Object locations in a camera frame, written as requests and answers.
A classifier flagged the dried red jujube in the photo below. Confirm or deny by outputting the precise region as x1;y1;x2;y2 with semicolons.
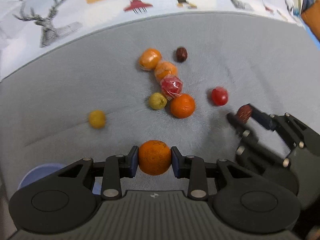
236;104;252;124

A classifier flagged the blue round plate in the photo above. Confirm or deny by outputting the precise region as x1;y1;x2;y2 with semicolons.
16;160;102;204

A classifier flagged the red tomato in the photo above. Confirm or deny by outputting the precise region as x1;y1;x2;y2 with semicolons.
211;87;228;106

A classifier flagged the bare orange mandarin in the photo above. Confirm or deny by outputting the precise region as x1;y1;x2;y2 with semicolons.
170;94;196;119

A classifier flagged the yellow small fruit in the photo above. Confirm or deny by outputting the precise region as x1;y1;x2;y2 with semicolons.
88;109;106;129

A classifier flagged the red fruit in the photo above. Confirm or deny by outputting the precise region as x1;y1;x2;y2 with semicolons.
160;75;183;100

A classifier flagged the yellow-green small fruit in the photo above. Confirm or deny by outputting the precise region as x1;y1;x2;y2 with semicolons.
148;92;168;110

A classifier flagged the orange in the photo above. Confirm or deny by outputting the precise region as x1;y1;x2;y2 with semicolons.
154;61;178;83
139;48;162;70

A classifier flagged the dark jujube far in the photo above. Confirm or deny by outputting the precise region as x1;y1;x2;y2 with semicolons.
176;47;188;62

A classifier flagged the orange cushion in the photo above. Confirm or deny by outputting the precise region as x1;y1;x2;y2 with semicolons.
302;0;320;40

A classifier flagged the printed deer sofa cover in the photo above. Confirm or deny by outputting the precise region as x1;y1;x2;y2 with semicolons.
1;0;304;79

